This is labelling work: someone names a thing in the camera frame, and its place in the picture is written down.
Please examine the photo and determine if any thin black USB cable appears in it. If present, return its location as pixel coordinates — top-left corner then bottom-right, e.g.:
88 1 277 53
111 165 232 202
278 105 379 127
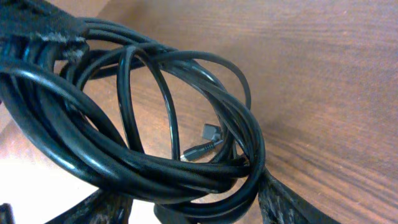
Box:
116 45 252 162

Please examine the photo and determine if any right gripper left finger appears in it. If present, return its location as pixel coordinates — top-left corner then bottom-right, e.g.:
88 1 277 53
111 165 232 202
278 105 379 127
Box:
47 190 133 224

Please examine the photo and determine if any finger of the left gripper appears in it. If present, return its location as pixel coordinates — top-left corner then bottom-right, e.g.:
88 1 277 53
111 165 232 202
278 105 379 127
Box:
0 0 91 60

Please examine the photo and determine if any thick black USB cable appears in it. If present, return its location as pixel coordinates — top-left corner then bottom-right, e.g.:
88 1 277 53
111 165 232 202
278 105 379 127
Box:
0 17 267 224

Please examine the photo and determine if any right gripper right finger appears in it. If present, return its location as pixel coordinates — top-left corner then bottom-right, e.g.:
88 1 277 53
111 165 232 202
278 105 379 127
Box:
258 170 340 224

